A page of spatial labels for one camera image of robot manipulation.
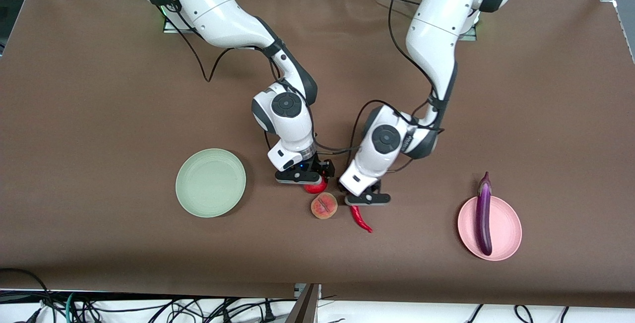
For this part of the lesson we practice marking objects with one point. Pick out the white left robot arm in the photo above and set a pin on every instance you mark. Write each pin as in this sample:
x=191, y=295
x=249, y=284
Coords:
x=441, y=20

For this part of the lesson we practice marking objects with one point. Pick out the brown table cover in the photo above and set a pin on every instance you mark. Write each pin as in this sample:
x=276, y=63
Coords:
x=99, y=114

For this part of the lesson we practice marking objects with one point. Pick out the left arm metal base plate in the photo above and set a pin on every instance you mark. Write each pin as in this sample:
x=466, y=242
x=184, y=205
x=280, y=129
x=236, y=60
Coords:
x=471, y=36

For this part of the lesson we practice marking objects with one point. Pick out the pink round plate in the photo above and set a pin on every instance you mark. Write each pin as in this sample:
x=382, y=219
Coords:
x=506, y=228

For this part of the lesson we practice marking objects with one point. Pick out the pink yellow peach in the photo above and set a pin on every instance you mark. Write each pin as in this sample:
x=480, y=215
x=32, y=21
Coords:
x=324, y=206

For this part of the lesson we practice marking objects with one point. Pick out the aluminium frame post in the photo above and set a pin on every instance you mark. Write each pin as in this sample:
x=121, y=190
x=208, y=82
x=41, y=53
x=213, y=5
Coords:
x=305, y=308

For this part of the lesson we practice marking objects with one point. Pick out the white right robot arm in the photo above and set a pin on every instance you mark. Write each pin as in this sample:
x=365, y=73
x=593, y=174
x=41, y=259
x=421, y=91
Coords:
x=218, y=10

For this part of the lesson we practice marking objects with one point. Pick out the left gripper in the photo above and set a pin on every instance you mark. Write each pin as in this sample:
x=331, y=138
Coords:
x=341, y=187

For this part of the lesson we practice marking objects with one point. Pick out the red chili pepper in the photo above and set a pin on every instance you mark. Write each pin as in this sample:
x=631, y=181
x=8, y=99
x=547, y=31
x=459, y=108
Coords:
x=359, y=219

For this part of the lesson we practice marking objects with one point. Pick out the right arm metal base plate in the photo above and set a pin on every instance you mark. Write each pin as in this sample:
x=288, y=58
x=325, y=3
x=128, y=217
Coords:
x=173, y=29

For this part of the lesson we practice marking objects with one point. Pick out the red pomegranate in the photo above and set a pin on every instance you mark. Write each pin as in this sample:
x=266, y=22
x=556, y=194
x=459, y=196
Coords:
x=315, y=189

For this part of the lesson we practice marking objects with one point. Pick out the pale green round plate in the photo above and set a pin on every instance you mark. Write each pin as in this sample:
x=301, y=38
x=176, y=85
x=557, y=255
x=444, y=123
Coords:
x=211, y=183

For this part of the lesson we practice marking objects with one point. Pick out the long purple eggplant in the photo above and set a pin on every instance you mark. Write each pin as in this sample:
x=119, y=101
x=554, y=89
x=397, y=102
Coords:
x=483, y=219

